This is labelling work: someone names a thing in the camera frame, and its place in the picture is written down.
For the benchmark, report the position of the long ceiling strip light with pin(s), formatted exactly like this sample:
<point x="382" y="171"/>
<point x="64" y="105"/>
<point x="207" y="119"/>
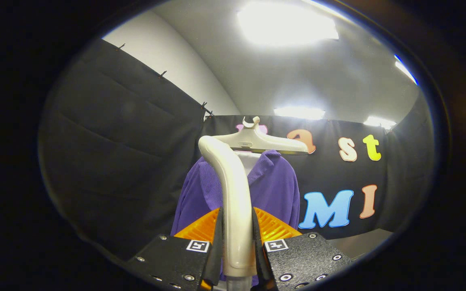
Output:
<point x="299" y="113"/>

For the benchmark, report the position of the white padded garment form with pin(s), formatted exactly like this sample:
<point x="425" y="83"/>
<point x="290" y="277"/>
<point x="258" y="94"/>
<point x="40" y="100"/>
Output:
<point x="250" y="161"/>

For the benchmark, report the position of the small square ceiling light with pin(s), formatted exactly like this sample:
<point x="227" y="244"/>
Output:
<point x="406" y="70"/>

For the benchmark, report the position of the purple jacket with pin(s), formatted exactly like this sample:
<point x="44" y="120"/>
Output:
<point x="273" y="190"/>

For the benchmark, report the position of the white garment steamer head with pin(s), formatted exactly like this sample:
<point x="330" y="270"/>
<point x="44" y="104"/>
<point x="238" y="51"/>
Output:
<point x="237" y="210"/>

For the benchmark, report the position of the white clothes hanger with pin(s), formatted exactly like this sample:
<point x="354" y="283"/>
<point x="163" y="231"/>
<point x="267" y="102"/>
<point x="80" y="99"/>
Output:
<point x="265" y="141"/>

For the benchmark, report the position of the grey cabinet with dark top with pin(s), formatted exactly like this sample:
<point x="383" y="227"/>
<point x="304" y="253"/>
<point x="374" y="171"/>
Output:
<point x="358" y="244"/>

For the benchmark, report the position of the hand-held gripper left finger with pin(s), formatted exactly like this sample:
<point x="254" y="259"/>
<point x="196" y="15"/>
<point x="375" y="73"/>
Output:
<point x="217" y="254"/>

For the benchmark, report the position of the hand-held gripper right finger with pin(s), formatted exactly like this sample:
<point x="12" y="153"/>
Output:
<point x="259" y="254"/>

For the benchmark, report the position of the large ceiling light panel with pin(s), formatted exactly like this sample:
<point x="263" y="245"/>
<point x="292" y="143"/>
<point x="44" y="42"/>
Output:
<point x="285" y="22"/>

